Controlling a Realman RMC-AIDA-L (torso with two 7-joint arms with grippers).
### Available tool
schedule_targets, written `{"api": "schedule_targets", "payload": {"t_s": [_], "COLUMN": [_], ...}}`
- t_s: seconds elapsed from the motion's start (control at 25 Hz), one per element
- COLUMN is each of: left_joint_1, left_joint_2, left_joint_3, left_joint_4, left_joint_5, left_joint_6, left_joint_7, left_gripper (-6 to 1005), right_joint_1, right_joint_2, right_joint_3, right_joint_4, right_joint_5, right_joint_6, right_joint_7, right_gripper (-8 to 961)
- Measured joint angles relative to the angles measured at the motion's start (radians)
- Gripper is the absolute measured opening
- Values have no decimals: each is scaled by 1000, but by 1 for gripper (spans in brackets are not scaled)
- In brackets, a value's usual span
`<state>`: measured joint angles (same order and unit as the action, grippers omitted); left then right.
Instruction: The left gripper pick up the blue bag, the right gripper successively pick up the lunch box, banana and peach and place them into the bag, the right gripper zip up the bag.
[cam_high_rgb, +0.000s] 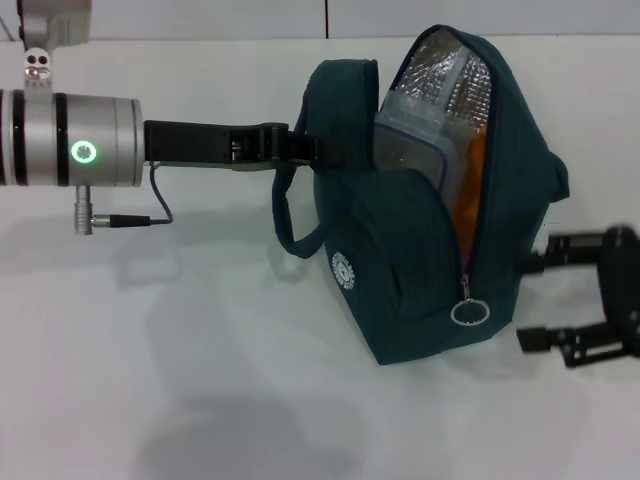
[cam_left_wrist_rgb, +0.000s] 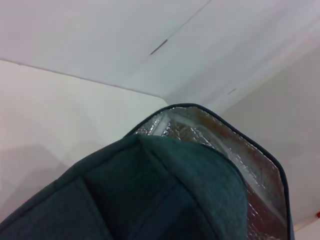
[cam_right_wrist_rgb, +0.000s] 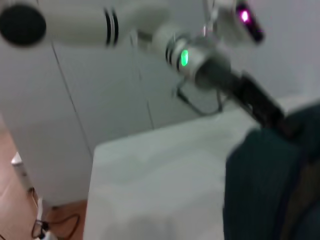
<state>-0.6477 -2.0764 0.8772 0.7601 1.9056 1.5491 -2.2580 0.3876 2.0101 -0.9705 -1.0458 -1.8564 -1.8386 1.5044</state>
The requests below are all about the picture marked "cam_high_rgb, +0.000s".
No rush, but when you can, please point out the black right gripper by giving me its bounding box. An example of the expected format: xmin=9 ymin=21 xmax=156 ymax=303
xmin=517 ymin=224 xmax=640 ymax=369

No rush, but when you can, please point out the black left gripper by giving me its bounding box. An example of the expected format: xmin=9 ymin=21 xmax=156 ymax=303
xmin=143 ymin=118 xmax=351 ymax=174

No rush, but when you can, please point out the clear plastic container blue seal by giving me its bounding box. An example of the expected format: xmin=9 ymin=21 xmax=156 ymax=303
xmin=373 ymin=44 xmax=471 ymax=206

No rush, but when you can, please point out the yellow banana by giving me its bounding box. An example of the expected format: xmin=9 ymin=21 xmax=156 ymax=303
xmin=452 ymin=132 xmax=490 ymax=251

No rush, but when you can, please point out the dark teal insulated lunch bag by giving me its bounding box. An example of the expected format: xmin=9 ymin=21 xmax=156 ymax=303
xmin=271 ymin=23 xmax=571 ymax=366

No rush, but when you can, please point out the grey left arm cable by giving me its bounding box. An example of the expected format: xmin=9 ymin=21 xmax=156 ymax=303
xmin=74 ymin=162 xmax=174 ymax=235

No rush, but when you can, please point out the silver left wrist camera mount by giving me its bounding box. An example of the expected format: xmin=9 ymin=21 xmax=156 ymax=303
xmin=17 ymin=0 xmax=94 ymax=94

